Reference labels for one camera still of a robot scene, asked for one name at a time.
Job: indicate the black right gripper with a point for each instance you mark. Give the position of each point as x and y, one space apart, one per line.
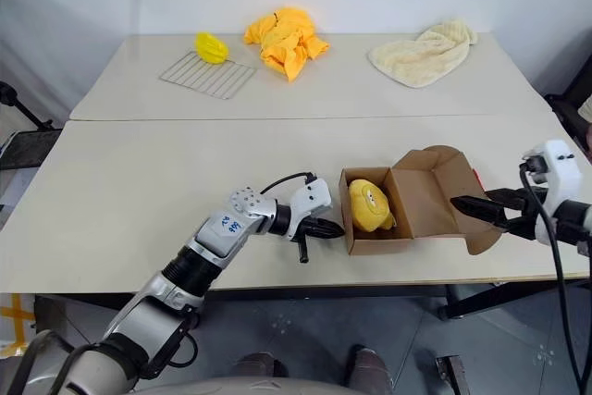
532 221

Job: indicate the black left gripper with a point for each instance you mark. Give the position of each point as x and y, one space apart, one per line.
311 228

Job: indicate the cardboard box with red tape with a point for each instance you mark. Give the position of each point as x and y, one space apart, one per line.
416 201

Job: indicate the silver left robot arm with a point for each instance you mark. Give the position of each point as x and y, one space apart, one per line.
208 238

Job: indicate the yellow plush toy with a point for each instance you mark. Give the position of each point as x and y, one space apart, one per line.
365 210

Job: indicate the black table leg with caster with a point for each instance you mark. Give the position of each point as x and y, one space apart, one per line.
485 302

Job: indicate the black chair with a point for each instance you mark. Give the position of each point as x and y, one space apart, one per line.
569 108

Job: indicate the cream cushion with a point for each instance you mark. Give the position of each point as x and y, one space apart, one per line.
586 108

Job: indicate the dark brown rounded shape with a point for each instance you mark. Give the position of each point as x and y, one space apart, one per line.
261 365
370 365

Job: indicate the cream towel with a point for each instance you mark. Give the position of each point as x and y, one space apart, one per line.
421 59

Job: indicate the dark metal foot plate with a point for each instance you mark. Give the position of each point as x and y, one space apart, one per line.
455 374

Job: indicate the grey rounded robot body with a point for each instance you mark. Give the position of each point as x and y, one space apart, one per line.
245 386

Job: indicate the crumpled yellow cloth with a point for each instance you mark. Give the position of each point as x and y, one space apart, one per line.
287 43

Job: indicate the yellow ridged plastic object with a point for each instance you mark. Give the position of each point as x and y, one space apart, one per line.
210 48

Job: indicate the black mesh panel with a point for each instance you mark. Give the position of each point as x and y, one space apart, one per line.
28 147

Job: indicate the cardboard with yellow tape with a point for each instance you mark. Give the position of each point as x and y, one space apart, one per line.
16 321

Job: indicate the black tripod stand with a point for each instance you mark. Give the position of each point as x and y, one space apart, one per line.
23 110

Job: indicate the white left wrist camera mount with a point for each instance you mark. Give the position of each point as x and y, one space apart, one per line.
312 198

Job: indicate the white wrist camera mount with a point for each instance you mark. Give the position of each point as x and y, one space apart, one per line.
562 173
312 198

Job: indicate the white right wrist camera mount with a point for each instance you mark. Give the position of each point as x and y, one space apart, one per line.
562 173

